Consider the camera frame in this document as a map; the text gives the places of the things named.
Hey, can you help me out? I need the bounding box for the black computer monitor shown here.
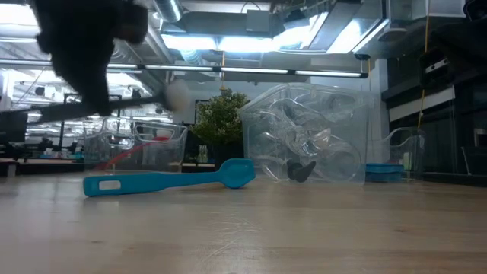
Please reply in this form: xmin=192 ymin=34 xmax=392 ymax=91
xmin=0 ymin=110 xmax=30 ymax=145

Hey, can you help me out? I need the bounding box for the long hanging ceiling lamp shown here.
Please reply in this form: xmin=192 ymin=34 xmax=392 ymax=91
xmin=106 ymin=62 xmax=369 ymax=79

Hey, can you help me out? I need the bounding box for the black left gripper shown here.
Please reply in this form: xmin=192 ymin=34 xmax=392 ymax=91
xmin=30 ymin=0 xmax=149 ymax=117

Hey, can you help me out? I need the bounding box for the yellow cable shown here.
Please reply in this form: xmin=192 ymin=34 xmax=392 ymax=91
xmin=416 ymin=14 xmax=431 ymax=130

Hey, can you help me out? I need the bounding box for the deep clear plastic bin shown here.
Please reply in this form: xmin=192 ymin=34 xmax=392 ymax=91
xmin=238 ymin=82 xmax=376 ymax=186

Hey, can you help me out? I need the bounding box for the silver ventilation duct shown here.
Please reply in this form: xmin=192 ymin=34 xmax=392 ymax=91
xmin=151 ymin=0 xmax=183 ymax=24

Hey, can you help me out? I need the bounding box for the artificial green potted plant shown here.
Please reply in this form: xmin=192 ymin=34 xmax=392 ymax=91
xmin=189 ymin=89 xmax=252 ymax=172

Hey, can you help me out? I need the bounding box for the grey plastic scoop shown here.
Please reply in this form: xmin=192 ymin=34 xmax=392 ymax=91
xmin=37 ymin=81 xmax=191 ymax=123

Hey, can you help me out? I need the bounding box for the red plastic scoop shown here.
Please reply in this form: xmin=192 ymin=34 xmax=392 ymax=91
xmin=94 ymin=135 xmax=170 ymax=171

